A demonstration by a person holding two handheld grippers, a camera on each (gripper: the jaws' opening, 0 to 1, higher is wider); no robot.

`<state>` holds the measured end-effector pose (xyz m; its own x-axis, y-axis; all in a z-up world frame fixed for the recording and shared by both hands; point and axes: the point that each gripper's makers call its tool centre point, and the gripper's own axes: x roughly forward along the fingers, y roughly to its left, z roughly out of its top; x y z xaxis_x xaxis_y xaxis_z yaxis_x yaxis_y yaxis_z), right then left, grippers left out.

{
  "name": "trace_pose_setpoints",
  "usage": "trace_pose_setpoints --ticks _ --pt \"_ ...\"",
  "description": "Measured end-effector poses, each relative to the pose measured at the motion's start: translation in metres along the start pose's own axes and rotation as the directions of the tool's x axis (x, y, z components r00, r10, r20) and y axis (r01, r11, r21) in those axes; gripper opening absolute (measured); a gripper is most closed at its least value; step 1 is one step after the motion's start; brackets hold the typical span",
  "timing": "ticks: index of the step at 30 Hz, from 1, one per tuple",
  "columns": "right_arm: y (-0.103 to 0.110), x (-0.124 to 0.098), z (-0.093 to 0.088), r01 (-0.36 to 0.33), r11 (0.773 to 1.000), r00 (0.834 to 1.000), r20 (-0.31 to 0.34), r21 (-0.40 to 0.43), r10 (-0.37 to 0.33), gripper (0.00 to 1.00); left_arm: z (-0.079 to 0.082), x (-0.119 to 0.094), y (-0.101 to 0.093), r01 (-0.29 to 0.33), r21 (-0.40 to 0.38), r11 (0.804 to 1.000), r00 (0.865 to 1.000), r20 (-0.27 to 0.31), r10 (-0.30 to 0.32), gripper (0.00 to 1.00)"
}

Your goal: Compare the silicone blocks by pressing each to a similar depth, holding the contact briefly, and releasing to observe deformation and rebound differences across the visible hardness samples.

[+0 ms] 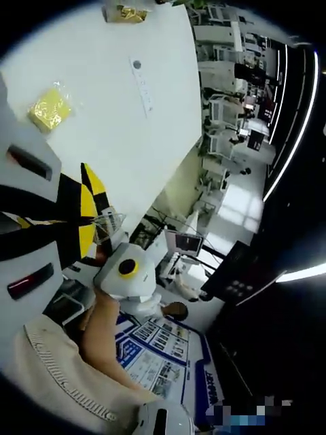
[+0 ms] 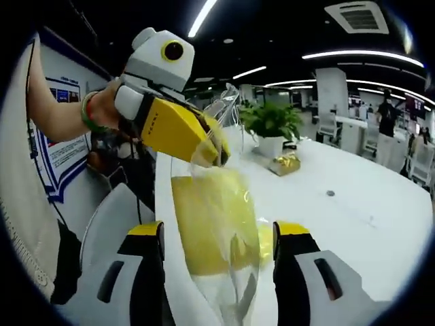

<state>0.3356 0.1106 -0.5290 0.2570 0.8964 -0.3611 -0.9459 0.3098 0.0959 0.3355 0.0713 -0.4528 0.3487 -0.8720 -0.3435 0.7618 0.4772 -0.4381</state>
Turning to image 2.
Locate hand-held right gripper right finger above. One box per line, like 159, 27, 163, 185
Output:
273, 220, 385, 326

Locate gold foil packet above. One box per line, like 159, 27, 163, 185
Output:
268, 152, 302, 177

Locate green bangle bracelet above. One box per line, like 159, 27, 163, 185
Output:
80, 90, 107, 134

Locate bagged rounded yellow silicone block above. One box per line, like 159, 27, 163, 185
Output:
257, 222, 277, 264

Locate ceiling air conditioner vent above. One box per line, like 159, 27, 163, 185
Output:
324, 1, 390, 35

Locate person's left hand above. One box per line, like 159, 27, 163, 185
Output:
92, 79, 121, 130

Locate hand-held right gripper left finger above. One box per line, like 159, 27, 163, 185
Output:
76, 220, 167, 326

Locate ceiling light strip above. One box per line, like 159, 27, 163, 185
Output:
187, 0, 219, 39
301, 50, 425, 69
232, 65, 268, 80

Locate green potted plant white pot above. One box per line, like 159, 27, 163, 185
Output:
237, 100, 304, 160

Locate black cable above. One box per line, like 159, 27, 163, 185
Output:
25, 42, 74, 232

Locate grey office chair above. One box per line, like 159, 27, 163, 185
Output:
80, 183, 157, 293

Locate bagged rectangular yellow silicone block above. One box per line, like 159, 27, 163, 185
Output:
169, 83, 264, 326

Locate white office chair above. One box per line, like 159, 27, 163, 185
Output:
318, 111, 345, 147
406, 141, 435, 188

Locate blue bordered wall poster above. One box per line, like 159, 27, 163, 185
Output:
33, 33, 115, 204

